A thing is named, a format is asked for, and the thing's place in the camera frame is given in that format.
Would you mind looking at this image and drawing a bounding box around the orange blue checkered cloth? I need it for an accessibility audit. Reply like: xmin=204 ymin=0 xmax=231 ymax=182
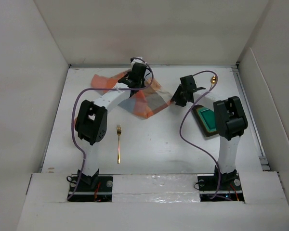
xmin=91 ymin=70 xmax=172 ymax=119

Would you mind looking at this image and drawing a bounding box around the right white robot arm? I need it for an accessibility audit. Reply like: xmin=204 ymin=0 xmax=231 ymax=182
xmin=171 ymin=72 xmax=248 ymax=190

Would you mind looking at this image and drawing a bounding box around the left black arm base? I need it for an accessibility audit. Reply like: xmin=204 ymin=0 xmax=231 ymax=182
xmin=66 ymin=175 xmax=113 ymax=203

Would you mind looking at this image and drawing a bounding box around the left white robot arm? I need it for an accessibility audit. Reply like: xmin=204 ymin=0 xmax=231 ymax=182
xmin=71 ymin=62 xmax=154 ymax=191

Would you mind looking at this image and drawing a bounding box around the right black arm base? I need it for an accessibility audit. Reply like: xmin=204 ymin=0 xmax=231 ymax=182
xmin=194 ymin=174 xmax=245 ymax=202

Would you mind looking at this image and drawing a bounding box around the gold spoon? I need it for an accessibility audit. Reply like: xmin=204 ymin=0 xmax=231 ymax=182
xmin=209 ymin=75 xmax=218 ymax=91

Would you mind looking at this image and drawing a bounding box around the green square plate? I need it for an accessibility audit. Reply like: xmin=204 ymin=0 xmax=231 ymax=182
xmin=192 ymin=104 xmax=218 ymax=138

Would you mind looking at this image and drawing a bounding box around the gold fork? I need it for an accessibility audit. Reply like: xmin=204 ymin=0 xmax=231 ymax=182
xmin=117 ymin=125 xmax=122 ymax=164

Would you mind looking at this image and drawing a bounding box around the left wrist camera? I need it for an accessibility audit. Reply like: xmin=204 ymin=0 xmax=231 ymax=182
xmin=130 ymin=56 xmax=146 ymax=65

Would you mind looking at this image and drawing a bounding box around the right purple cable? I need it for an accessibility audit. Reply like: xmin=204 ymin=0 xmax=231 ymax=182
xmin=179 ymin=70 xmax=222 ymax=200

